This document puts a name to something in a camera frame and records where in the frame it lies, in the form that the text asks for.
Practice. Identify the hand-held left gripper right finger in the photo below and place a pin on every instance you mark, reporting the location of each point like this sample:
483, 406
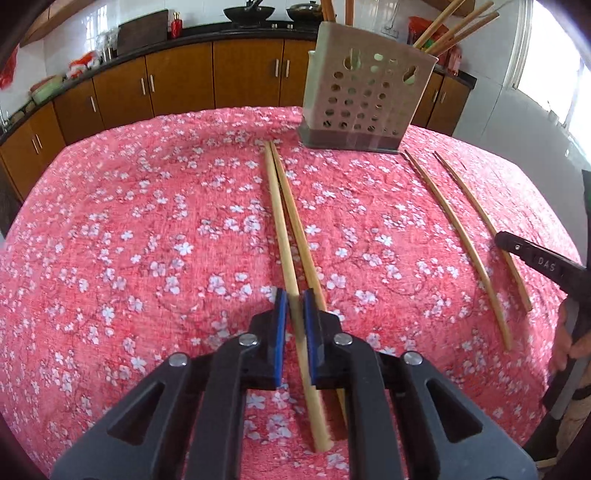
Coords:
310, 341

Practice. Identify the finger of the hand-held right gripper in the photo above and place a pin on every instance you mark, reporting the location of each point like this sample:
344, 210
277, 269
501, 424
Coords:
510, 242

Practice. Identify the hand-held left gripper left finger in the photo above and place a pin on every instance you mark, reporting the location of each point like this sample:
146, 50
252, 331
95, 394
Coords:
280, 341

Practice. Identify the perforated plastic chopstick holder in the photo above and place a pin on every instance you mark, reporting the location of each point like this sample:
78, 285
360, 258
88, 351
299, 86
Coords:
364, 92

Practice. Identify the person's right hand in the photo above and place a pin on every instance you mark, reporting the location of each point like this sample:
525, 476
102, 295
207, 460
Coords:
563, 337

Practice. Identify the red floral tablecloth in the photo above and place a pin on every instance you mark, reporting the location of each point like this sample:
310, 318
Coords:
161, 230

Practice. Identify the window beside condiment bottles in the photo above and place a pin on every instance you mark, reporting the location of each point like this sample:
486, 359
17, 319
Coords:
549, 60

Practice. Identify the group of condiment bottles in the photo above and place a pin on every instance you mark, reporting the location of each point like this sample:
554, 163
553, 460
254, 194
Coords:
450, 57

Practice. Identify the wooden lower kitchen cabinets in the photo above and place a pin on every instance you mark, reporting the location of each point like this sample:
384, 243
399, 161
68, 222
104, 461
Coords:
184, 78

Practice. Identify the wooden kitchen cabinets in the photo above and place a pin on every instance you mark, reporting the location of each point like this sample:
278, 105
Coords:
51, 18
184, 78

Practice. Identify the black wok with lid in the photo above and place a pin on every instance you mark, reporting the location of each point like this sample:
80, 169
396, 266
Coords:
304, 11

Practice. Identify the gas stove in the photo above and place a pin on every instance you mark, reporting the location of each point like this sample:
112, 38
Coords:
281, 24

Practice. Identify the black kitchen countertop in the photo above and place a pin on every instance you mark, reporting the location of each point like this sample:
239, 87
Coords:
138, 46

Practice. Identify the red bottle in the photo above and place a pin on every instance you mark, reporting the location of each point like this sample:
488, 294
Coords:
176, 26

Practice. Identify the dark wooden cutting board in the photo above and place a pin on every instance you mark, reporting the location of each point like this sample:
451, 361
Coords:
143, 32

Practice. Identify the red and white bag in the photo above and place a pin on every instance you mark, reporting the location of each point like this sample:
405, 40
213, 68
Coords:
83, 65

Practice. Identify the clear plastic bag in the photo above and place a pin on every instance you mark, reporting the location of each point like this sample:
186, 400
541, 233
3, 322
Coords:
107, 45

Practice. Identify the green basin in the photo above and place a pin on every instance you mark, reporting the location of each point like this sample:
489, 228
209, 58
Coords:
46, 88

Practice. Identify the hanging red plastic bag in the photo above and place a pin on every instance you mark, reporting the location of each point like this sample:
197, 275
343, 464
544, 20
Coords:
8, 69

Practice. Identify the wooden upper kitchen cabinets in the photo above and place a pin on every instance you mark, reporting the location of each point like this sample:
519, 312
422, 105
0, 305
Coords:
51, 18

